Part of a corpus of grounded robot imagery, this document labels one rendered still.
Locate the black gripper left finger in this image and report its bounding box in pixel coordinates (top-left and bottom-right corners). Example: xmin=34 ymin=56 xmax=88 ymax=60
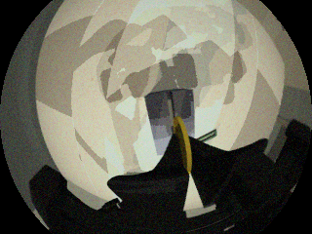
xmin=108 ymin=134 xmax=190 ymax=212

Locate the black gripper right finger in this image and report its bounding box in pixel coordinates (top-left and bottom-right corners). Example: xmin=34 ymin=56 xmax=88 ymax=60
xmin=188 ymin=136 xmax=268 ymax=208

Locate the gold coin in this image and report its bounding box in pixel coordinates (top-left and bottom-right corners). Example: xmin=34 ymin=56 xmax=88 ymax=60
xmin=175 ymin=116 xmax=192 ymax=175

